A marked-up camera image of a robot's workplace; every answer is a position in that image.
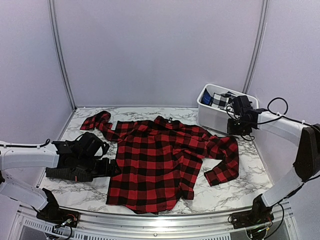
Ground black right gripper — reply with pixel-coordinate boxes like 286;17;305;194
226;117;250;136

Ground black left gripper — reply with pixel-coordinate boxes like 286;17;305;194
77;154;122;179

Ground red black plaid shirt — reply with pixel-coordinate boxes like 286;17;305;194
81;111;240;214

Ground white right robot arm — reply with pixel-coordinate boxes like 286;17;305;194
227;95;320;224

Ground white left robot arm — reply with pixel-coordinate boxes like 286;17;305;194
0;137;120;223

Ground black pinstripe folded shirt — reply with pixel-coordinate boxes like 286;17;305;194
45;139;110;182

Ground white plastic bin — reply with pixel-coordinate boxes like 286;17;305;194
196;83;244;133

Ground black white plaid shirt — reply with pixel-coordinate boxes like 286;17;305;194
211;91;236;110

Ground blue folded garment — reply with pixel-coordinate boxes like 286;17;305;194
200;89;213;106

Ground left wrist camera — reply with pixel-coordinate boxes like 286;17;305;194
70;132;110;159

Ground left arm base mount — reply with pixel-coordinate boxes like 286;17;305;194
35;206;80;240

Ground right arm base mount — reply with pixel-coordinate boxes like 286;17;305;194
228;210;274;240

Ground aluminium front frame rail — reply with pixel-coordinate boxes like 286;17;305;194
7;201;301;240

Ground right wall corner profile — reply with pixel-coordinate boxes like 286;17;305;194
242;0;270;94

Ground wall corner profile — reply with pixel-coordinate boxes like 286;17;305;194
47;0;77;112
242;0;270;94

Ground left wall corner profile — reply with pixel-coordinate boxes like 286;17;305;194
47;0;77;112

